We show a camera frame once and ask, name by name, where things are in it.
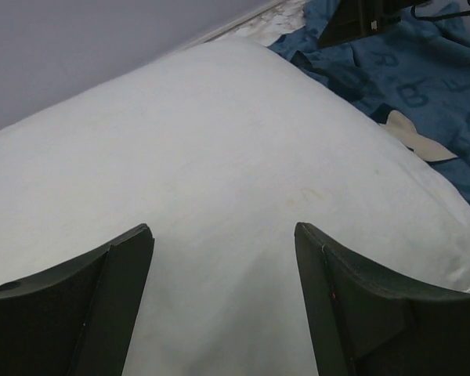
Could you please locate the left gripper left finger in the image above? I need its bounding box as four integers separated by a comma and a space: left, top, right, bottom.
0, 224, 154, 375

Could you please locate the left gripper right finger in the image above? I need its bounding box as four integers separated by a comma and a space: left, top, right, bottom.
295, 222, 470, 375

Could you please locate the white pillow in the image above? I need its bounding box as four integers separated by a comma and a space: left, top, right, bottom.
0, 39, 470, 375

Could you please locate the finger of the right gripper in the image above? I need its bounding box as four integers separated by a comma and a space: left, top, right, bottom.
317, 0, 427, 49

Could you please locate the blue cartoon print pillowcase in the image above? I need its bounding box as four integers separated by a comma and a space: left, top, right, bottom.
271, 1, 470, 204

